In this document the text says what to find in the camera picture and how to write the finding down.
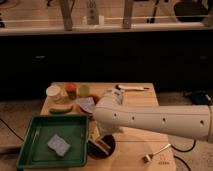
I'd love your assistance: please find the dark purple bowl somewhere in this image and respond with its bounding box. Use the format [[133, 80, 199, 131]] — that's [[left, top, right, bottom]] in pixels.
[[88, 135, 116, 159]]

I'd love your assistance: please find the green plastic tray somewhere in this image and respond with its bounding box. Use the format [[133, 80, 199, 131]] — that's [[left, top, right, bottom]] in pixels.
[[16, 114, 88, 169]]

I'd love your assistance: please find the orange topped jar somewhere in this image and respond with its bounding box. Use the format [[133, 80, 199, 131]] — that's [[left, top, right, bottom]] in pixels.
[[65, 83, 77, 100]]

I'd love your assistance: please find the blue grey sponge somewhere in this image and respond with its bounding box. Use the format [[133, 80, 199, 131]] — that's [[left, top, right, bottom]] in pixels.
[[47, 134, 71, 157]]

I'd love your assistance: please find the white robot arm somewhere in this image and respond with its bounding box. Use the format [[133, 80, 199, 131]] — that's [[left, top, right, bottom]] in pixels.
[[93, 88, 213, 144]]

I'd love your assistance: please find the black handled white tool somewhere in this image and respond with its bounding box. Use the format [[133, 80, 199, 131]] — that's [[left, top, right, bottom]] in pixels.
[[115, 84, 149, 92]]

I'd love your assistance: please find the white lidded cup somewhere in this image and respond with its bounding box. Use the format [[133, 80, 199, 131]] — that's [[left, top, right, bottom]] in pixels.
[[46, 85, 61, 101]]

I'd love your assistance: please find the brown plate with cloth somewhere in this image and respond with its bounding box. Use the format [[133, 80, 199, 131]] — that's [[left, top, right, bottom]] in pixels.
[[75, 95, 100, 115]]

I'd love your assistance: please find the black floor cable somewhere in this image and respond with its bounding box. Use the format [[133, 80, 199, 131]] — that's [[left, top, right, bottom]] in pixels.
[[171, 138, 197, 171]]

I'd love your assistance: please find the green cucumber toy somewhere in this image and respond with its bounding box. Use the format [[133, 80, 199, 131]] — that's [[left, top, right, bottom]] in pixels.
[[49, 106, 72, 114]]

